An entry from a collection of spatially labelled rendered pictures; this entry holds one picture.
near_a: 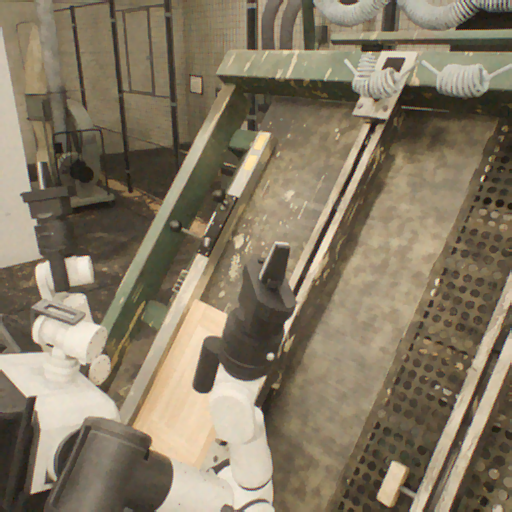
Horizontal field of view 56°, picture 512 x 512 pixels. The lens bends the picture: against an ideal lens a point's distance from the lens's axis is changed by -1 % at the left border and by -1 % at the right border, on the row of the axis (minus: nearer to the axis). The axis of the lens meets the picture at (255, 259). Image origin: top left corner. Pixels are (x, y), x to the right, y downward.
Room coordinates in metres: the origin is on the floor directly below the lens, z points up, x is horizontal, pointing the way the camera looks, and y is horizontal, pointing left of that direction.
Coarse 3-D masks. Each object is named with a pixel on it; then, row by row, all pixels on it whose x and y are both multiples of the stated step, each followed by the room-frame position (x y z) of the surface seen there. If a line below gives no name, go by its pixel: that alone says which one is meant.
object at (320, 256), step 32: (384, 128) 1.24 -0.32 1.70; (352, 160) 1.22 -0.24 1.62; (352, 192) 1.15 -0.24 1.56; (320, 224) 1.14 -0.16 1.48; (352, 224) 1.16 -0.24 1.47; (320, 256) 1.08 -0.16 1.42; (320, 288) 1.07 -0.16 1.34; (288, 320) 1.00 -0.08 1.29; (288, 352) 0.99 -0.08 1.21; (224, 448) 0.86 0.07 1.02
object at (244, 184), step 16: (272, 144) 1.49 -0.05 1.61; (256, 160) 1.45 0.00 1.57; (240, 176) 1.44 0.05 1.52; (256, 176) 1.44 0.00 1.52; (240, 192) 1.40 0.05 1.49; (240, 208) 1.39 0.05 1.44; (224, 240) 1.34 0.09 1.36; (192, 272) 1.30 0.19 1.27; (208, 272) 1.30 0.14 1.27; (192, 288) 1.26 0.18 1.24; (176, 304) 1.25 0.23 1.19; (176, 320) 1.21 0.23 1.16; (160, 336) 1.20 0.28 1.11; (160, 352) 1.17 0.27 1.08; (144, 368) 1.16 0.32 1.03; (144, 384) 1.12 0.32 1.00; (128, 400) 1.11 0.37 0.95; (128, 416) 1.08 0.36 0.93
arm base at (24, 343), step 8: (0, 320) 0.84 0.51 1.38; (8, 320) 0.86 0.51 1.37; (16, 320) 0.89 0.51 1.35; (0, 328) 0.82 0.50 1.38; (8, 328) 0.83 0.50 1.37; (16, 328) 0.86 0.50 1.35; (24, 328) 0.89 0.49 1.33; (0, 336) 0.81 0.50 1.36; (8, 336) 0.81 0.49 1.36; (16, 336) 0.83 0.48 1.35; (24, 336) 0.85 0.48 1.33; (32, 336) 0.88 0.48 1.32; (8, 344) 0.80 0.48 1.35; (16, 344) 0.80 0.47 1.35; (24, 344) 0.82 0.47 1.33; (32, 344) 0.85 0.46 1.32; (8, 352) 0.79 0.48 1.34; (16, 352) 0.79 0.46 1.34; (24, 352) 0.80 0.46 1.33; (32, 352) 0.82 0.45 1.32; (40, 352) 0.85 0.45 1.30
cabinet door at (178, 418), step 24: (192, 312) 1.23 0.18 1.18; (216, 312) 1.18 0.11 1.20; (192, 336) 1.17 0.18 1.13; (168, 360) 1.16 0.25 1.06; (192, 360) 1.12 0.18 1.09; (168, 384) 1.10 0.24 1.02; (192, 384) 1.07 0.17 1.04; (144, 408) 1.09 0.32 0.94; (168, 408) 1.06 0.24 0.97; (192, 408) 1.02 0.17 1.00; (168, 432) 1.01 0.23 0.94; (192, 432) 0.98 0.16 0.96; (168, 456) 0.96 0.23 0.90; (192, 456) 0.93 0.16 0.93
